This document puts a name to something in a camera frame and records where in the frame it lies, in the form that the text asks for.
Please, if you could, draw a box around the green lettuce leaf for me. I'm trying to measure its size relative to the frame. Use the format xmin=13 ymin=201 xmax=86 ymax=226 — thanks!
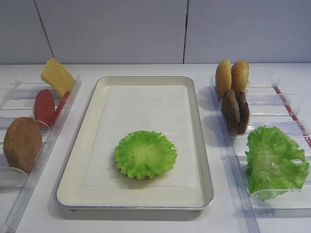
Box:
xmin=114 ymin=131 xmax=177 ymax=173
xmin=245 ymin=126 xmax=310 ymax=200

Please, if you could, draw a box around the brown meat patty left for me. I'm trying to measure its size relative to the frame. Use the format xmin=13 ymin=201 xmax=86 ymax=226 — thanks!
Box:
xmin=221 ymin=89 xmax=240 ymax=134

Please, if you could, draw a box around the brown meat patty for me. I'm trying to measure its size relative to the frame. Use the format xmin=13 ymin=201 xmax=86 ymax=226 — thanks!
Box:
xmin=221 ymin=89 xmax=240 ymax=134
xmin=235 ymin=90 xmax=249 ymax=135

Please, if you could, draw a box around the brown meat patty right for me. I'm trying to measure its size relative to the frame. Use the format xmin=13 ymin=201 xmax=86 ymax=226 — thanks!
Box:
xmin=235 ymin=90 xmax=249 ymax=135

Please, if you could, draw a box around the red tomato slice right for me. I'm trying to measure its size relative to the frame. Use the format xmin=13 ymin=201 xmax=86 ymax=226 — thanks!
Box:
xmin=50 ymin=91 xmax=70 ymax=126

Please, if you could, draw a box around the red tomato slice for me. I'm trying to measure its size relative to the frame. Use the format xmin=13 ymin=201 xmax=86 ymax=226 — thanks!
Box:
xmin=34 ymin=89 xmax=55 ymax=128
xmin=50 ymin=91 xmax=70 ymax=126

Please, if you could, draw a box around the yellow cheese slice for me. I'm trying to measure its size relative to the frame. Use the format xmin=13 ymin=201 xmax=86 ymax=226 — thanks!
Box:
xmin=40 ymin=58 xmax=75 ymax=98

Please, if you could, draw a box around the red tomato slice left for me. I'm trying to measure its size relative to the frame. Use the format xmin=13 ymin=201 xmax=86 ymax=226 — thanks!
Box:
xmin=34 ymin=89 xmax=55 ymax=128

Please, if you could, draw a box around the green lettuce leaf in rack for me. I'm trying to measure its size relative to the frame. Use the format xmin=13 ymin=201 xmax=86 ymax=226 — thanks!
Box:
xmin=245 ymin=126 xmax=310 ymax=200

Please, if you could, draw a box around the white parchment paper sheet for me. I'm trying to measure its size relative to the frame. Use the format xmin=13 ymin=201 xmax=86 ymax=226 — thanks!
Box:
xmin=84 ymin=86 xmax=197 ymax=188

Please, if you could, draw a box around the cream metal baking tray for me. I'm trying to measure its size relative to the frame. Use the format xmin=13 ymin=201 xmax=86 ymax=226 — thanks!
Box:
xmin=56 ymin=76 xmax=213 ymax=211

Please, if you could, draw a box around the toasted bun bottom on tray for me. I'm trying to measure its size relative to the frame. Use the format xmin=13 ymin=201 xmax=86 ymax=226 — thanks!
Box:
xmin=120 ymin=169 xmax=160 ymax=180

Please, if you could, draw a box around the sesame bun top left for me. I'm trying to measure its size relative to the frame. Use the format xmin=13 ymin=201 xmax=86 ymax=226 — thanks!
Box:
xmin=215 ymin=60 xmax=232 ymax=98

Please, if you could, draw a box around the sesame bun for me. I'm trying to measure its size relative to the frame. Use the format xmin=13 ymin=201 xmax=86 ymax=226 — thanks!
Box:
xmin=215 ymin=60 xmax=232 ymax=98
xmin=231 ymin=61 xmax=249 ymax=91

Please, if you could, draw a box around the sesame bun top right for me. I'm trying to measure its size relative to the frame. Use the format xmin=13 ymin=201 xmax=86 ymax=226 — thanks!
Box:
xmin=231 ymin=61 xmax=249 ymax=91

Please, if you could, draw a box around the clear acrylic rack right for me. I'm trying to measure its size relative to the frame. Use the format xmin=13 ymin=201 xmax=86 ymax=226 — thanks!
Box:
xmin=210 ymin=77 xmax=311 ymax=233

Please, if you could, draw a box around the clear acrylic rack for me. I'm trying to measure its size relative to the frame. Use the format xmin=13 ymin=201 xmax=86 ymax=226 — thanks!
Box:
xmin=210 ymin=77 xmax=311 ymax=233
xmin=0 ymin=77 xmax=82 ymax=233

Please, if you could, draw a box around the brown bun half left rack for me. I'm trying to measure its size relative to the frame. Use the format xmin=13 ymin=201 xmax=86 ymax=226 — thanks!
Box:
xmin=3 ymin=117 xmax=42 ymax=173

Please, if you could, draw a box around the clear acrylic rack left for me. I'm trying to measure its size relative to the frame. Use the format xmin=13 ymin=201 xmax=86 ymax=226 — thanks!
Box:
xmin=0 ymin=77 xmax=82 ymax=233

